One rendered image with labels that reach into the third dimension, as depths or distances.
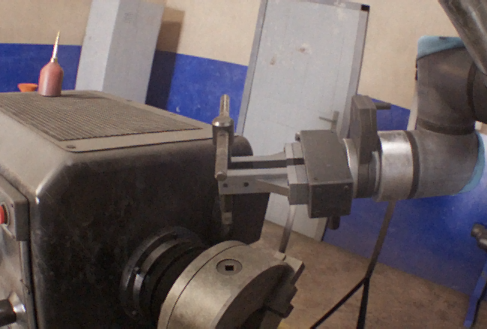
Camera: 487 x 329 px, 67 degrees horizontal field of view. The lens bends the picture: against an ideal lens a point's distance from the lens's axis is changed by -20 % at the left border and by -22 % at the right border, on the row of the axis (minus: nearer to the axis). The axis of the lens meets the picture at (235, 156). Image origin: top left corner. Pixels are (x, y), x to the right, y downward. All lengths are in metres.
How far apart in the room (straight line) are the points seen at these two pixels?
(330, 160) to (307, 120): 3.39
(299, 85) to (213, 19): 1.24
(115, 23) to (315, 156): 3.61
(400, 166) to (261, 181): 0.17
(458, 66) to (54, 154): 0.54
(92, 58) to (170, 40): 1.13
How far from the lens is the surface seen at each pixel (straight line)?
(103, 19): 4.22
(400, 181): 0.53
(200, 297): 0.62
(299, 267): 0.71
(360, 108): 0.50
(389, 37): 3.71
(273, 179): 0.52
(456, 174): 0.56
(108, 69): 4.08
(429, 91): 0.54
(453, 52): 0.52
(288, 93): 4.00
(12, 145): 0.73
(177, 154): 0.73
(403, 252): 3.80
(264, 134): 4.14
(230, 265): 0.65
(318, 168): 0.51
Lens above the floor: 1.51
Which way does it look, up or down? 14 degrees down
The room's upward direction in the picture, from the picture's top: 11 degrees clockwise
